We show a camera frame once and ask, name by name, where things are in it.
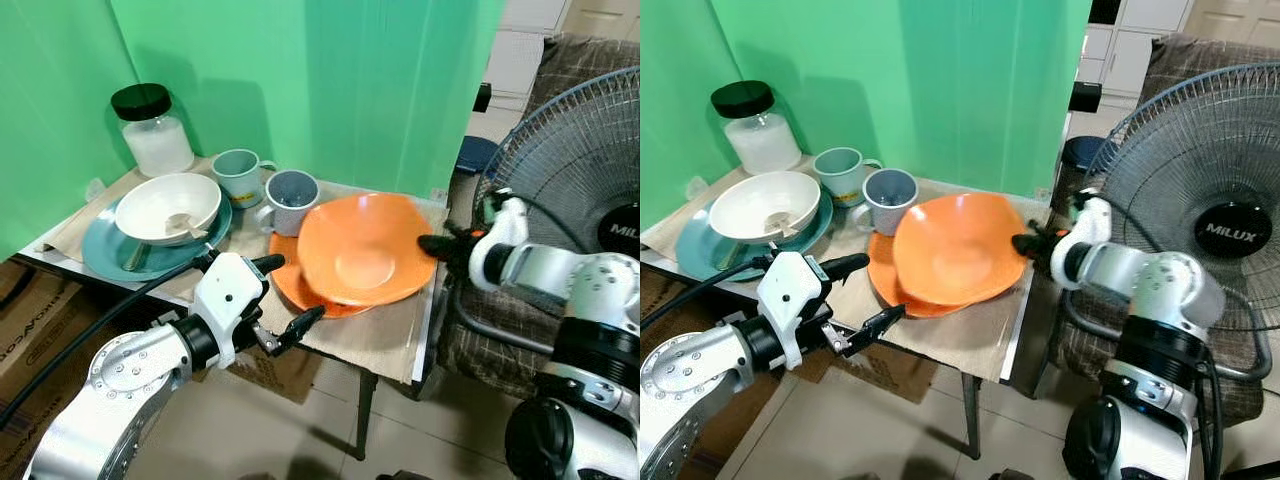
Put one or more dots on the orange bowl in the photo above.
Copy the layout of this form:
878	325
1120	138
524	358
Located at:
960	250
365	250

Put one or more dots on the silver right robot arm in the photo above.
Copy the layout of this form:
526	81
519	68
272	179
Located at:
1150	340
580	340

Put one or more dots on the orange plate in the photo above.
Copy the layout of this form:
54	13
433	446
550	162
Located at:
290	280
885	285

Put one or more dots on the grey mug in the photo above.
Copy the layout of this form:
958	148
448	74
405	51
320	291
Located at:
290	200
890	200

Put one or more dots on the beige table mat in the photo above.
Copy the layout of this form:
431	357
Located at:
950	340
370	340

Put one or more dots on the metal table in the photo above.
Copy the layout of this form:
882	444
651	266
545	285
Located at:
425	330
1015	340

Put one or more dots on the white spoon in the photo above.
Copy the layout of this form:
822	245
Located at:
185	222
782	222

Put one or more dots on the teal mug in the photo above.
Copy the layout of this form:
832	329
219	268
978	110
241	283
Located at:
238	178
840	176

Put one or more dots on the dark blue round stool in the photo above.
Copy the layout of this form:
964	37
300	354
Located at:
478	155
1085	152

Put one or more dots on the white bowl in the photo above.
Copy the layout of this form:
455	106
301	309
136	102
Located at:
765	203
165	205

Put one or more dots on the grey electric fan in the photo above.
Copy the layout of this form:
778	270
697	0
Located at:
1180	150
570	150

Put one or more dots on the teal plate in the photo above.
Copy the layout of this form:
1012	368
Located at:
105	255
700	255

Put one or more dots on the glass jar with black lid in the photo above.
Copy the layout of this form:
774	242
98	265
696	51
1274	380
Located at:
760	138
155	140

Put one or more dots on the green backdrop cloth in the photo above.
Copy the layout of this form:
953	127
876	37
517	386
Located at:
330	90
950	90

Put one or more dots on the white cabinet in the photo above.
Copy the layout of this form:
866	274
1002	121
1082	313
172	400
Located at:
1130	45
525	50

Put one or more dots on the brown plaid chair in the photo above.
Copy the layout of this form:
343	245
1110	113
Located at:
580	60
1200	60

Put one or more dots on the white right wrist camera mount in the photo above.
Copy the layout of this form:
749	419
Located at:
510	222
1090	220

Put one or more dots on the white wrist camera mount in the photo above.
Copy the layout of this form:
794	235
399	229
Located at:
510	222
790	295
226	295
1090	220

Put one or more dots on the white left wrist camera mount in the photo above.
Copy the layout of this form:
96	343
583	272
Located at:
790	295
226	295

